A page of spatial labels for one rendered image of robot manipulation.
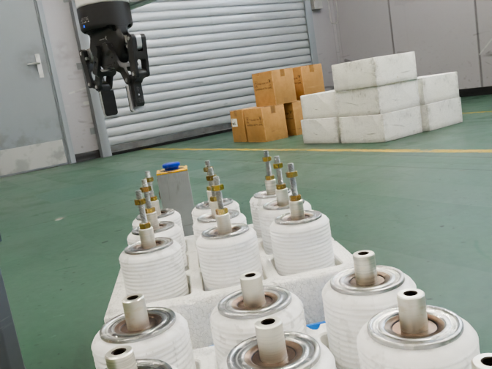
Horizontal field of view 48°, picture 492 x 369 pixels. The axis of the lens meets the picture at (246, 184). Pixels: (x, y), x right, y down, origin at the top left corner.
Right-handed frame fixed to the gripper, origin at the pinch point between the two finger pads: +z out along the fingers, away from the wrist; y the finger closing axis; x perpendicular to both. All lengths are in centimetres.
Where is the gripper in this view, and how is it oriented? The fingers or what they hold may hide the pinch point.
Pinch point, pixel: (122, 104)
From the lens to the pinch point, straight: 83.8
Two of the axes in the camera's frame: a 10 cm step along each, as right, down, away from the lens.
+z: 1.6, 9.7, 1.7
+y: 7.3, 0.0, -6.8
